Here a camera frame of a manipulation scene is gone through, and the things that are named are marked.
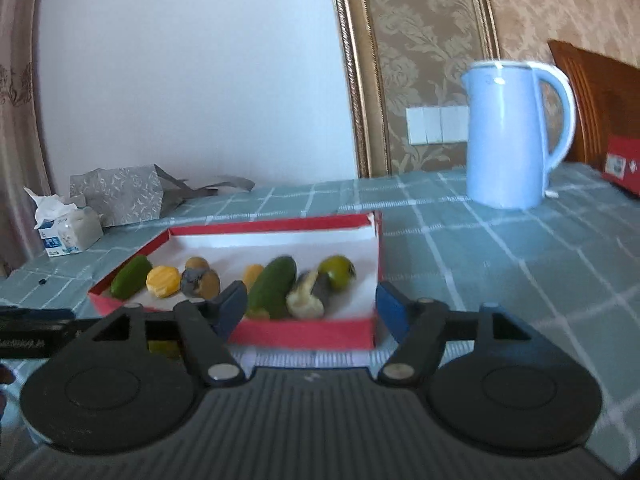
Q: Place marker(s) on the large green cucumber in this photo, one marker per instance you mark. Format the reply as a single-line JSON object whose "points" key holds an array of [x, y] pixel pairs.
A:
{"points": [[272, 285]]}

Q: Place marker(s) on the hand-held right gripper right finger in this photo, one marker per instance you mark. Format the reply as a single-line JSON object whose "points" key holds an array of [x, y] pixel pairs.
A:
{"points": [[391, 307]]}

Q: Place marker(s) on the small red box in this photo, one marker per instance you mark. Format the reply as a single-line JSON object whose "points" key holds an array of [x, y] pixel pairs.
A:
{"points": [[622, 165]]}

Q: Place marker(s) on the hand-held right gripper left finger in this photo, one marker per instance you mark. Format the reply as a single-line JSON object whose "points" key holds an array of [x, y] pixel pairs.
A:
{"points": [[232, 306]]}

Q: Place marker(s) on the gold wall frame moulding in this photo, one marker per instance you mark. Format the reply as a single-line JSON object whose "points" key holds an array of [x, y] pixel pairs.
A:
{"points": [[360, 85]]}

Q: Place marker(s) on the yellow corn piece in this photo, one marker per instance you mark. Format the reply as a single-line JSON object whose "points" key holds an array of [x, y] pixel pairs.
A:
{"points": [[162, 281]]}

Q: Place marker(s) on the small green cucumber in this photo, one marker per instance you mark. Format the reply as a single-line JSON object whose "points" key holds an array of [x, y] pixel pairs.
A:
{"points": [[131, 276]]}

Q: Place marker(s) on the orange fruit piece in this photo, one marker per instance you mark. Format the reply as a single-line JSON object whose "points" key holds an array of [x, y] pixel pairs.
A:
{"points": [[251, 275]]}

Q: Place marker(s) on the person's left hand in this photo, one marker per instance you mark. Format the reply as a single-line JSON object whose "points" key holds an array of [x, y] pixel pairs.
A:
{"points": [[4, 375]]}

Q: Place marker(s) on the wooden chair back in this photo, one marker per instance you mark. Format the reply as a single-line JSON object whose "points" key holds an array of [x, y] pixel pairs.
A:
{"points": [[595, 105]]}

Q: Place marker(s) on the brown grey mushroom toy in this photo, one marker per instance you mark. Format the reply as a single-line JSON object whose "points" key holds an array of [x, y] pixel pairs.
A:
{"points": [[200, 285]]}

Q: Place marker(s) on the white tissue pack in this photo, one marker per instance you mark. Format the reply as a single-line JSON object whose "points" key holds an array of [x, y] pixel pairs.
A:
{"points": [[70, 232]]}

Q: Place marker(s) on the eggplant piece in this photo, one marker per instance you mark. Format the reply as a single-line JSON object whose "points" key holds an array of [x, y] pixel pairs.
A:
{"points": [[306, 297]]}

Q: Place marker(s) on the white wall switches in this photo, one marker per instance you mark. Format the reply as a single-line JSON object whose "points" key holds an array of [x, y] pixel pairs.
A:
{"points": [[437, 125]]}

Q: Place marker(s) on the green yellow lime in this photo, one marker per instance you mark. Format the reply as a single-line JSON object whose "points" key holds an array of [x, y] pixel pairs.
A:
{"points": [[339, 271]]}

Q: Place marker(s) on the light blue electric kettle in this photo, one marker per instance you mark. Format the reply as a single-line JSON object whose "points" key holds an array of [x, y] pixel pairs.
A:
{"points": [[505, 145]]}

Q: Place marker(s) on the brown round fruit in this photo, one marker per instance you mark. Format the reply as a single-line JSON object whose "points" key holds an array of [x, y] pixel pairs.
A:
{"points": [[196, 263]]}

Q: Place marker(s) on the red cardboard box tray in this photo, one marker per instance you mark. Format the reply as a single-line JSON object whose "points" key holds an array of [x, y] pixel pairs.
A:
{"points": [[310, 332]]}

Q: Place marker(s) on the yellow green fruit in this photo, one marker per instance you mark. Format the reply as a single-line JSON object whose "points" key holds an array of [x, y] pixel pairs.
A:
{"points": [[162, 347]]}

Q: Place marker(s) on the grey patterned gift bag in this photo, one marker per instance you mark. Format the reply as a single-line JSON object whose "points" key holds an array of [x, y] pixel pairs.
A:
{"points": [[125, 195]]}

